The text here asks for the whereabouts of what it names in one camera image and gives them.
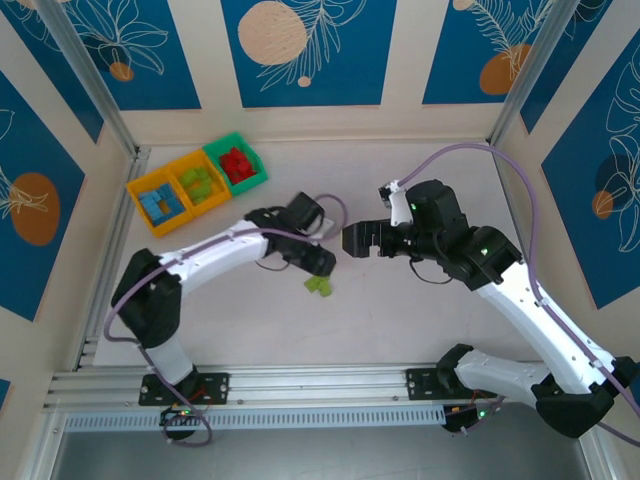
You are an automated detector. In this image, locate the green plastic bin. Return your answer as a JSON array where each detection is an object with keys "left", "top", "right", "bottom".
[{"left": 202, "top": 131, "right": 270, "bottom": 197}]

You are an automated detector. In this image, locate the yellow plastic bin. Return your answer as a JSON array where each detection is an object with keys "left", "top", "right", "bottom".
[
  {"left": 167, "top": 148, "right": 234, "bottom": 219},
  {"left": 125, "top": 167, "right": 194, "bottom": 239}
]

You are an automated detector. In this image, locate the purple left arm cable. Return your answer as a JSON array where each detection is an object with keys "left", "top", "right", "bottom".
[{"left": 103, "top": 193, "right": 350, "bottom": 447}]

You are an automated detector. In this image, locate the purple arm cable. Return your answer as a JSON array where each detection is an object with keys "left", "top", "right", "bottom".
[
  {"left": 394, "top": 142, "right": 640, "bottom": 446},
  {"left": 103, "top": 193, "right": 350, "bottom": 447}
]

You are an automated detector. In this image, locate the aluminium side rail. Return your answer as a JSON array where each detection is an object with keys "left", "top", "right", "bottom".
[
  {"left": 72, "top": 145, "right": 152, "bottom": 374},
  {"left": 489, "top": 144, "right": 596, "bottom": 396}
]

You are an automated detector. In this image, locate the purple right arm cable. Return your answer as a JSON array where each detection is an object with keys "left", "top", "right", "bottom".
[{"left": 394, "top": 142, "right": 640, "bottom": 446}]

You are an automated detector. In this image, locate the aluminium mounting rail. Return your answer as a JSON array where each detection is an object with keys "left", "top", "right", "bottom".
[{"left": 47, "top": 360, "right": 594, "bottom": 409}]

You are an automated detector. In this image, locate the slotted grey cable duct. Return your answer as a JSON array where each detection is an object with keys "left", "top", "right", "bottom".
[{"left": 64, "top": 404, "right": 447, "bottom": 432}]

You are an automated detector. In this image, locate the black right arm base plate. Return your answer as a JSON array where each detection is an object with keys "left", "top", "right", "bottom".
[{"left": 405, "top": 367, "right": 451, "bottom": 401}]

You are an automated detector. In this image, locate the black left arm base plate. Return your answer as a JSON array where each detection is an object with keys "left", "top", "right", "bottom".
[{"left": 139, "top": 372, "right": 231, "bottom": 406}]

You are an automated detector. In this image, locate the aluminium frame post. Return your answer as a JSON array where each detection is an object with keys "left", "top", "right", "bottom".
[
  {"left": 35, "top": 0, "right": 141, "bottom": 160},
  {"left": 488, "top": 0, "right": 601, "bottom": 151}
]

